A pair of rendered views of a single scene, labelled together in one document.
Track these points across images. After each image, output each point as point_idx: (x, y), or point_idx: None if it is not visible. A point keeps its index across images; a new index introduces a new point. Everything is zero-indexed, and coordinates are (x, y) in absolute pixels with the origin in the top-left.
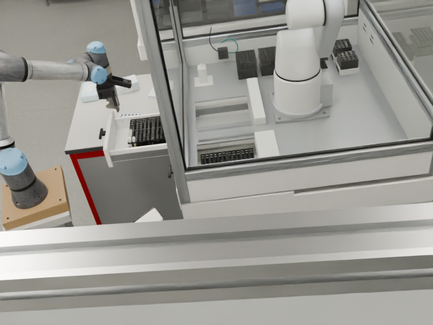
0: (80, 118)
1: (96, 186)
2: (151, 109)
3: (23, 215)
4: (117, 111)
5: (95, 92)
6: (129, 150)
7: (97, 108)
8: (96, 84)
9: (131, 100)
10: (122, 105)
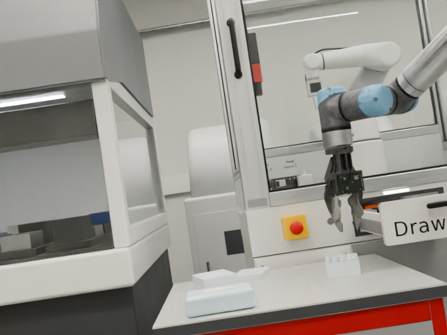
0: (324, 296)
1: None
2: (300, 272)
3: None
4: (358, 226)
5: (241, 283)
6: None
7: (282, 296)
8: (347, 165)
9: (262, 285)
10: (279, 286)
